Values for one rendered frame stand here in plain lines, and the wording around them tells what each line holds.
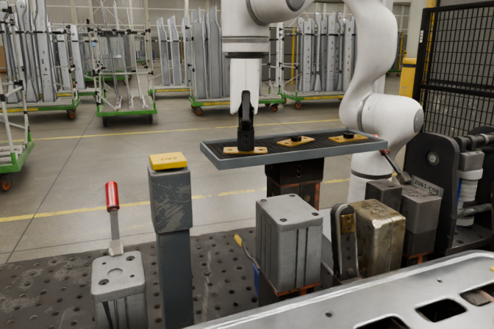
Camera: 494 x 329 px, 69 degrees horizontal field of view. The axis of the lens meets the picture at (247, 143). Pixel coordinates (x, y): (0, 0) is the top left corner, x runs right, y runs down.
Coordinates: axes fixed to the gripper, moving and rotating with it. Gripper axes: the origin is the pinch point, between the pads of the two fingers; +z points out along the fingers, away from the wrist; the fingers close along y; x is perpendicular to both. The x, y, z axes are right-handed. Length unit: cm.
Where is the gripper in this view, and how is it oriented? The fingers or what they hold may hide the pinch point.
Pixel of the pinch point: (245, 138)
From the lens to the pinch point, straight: 68.3
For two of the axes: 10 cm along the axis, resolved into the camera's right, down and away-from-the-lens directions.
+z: 0.0, 9.6, 2.7
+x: 10.0, 0.0, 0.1
